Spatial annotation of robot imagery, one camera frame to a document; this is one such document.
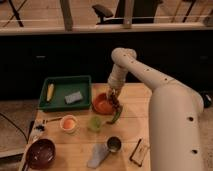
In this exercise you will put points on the small green cup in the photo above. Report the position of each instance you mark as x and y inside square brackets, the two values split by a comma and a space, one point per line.
[94, 124]

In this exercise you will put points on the yellow corn cob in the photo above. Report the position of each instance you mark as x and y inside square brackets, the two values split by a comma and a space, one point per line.
[50, 91]

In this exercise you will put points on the white cup orange inside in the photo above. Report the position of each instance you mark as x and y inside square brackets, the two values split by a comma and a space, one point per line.
[68, 124]

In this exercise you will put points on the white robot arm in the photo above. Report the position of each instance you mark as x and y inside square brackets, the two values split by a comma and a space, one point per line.
[173, 113]

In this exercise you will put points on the brown white box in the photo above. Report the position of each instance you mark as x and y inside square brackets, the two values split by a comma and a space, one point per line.
[139, 152]

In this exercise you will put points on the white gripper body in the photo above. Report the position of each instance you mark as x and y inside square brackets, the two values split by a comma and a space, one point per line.
[113, 91]

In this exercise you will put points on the dark maroon bowl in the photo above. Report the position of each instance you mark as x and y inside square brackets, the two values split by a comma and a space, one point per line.
[40, 154]

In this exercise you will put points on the green plastic tray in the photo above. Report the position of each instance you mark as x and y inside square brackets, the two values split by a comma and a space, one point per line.
[64, 86]

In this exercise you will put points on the grey blue cloth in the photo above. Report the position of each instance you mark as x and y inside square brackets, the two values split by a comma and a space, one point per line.
[99, 154]

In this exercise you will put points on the black white brush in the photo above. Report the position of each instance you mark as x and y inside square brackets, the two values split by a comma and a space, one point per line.
[37, 132]

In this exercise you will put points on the black office chair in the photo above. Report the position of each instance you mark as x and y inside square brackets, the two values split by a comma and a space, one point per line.
[144, 11]

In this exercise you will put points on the red orange bowl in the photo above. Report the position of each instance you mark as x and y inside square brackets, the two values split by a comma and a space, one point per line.
[101, 105]

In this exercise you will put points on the grey blue sponge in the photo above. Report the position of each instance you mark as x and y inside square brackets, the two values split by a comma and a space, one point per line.
[73, 97]

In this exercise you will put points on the dark purple grape bunch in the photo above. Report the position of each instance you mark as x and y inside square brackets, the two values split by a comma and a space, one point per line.
[114, 100]

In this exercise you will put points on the small metal cup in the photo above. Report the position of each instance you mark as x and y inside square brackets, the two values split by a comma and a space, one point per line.
[114, 144]

